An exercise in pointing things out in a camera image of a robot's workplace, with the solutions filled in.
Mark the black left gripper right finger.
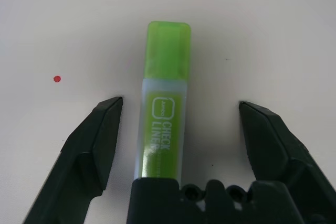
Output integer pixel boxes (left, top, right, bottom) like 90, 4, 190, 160
238, 100, 336, 224

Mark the green highlighter pen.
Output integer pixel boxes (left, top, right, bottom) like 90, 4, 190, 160
133, 21, 192, 183

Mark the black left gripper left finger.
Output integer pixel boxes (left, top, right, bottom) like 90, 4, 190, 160
25, 97, 124, 224

